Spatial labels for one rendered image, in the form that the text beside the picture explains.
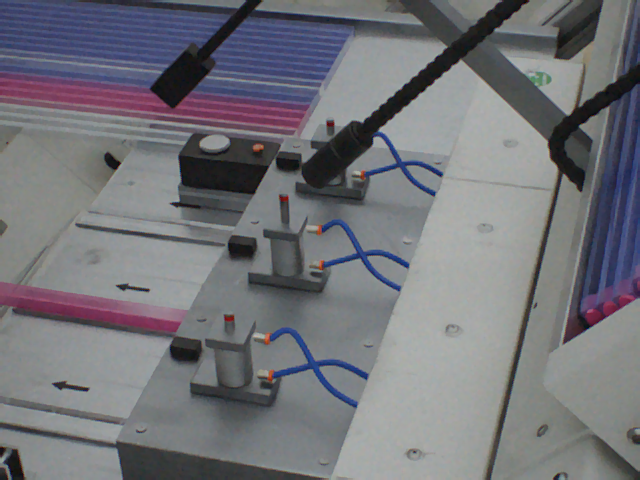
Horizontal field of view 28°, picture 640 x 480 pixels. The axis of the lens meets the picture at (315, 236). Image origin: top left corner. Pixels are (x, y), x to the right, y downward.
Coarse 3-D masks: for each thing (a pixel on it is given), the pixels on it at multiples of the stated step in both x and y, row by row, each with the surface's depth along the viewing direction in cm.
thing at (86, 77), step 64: (0, 0) 134; (0, 64) 123; (64, 64) 122; (128, 64) 122; (256, 64) 121; (320, 64) 120; (0, 128) 115; (64, 128) 113; (128, 128) 112; (192, 128) 112; (256, 128) 111
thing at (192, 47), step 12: (192, 48) 85; (180, 60) 85; (192, 60) 84; (168, 72) 85; (180, 72) 85; (192, 72) 85; (204, 72) 85; (156, 84) 86; (168, 84) 86; (180, 84) 86; (192, 84) 86; (168, 96) 87; (180, 96) 86
